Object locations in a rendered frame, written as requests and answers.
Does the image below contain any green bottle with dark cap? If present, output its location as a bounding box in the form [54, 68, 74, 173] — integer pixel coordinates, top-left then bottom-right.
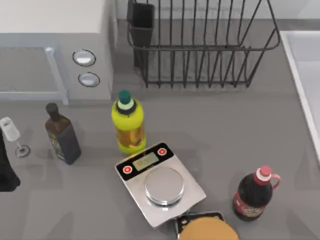
[111, 90, 147, 155]

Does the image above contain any silver kitchen scale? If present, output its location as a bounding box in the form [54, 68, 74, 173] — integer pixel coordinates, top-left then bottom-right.
[114, 142, 207, 229]

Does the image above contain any round grey microwave knob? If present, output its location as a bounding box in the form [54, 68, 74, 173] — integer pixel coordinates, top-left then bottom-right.
[77, 72, 101, 88]
[72, 48, 97, 68]

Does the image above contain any dark square oil bottle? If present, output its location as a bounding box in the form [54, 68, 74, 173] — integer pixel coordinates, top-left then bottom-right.
[44, 102, 82, 166]

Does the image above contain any black cutlery holder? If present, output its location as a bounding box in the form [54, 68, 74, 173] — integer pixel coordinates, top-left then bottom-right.
[126, 0, 155, 47]

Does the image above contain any dark bottle with pink cap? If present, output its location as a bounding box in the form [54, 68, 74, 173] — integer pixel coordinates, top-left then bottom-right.
[232, 165, 281, 222]

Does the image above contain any pale microwave oven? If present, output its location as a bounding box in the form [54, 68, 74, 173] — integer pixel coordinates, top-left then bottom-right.
[0, 0, 118, 106]

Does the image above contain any clear wine glass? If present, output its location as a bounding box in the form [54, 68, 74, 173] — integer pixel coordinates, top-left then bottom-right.
[0, 116, 31, 158]

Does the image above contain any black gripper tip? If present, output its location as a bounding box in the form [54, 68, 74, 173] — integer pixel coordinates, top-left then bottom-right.
[0, 128, 21, 193]

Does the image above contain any dark wire dish rack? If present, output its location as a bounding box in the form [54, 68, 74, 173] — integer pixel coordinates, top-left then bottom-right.
[126, 0, 281, 89]

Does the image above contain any pale blue microwave door handle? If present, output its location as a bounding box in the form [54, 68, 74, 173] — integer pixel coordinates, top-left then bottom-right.
[44, 46, 69, 106]

